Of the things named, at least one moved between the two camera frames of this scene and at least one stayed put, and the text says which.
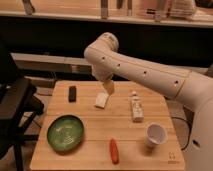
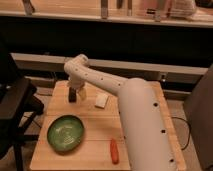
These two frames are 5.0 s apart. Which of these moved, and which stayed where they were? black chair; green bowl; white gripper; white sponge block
Moved: white gripper
Stayed: green bowl; white sponge block; black chair
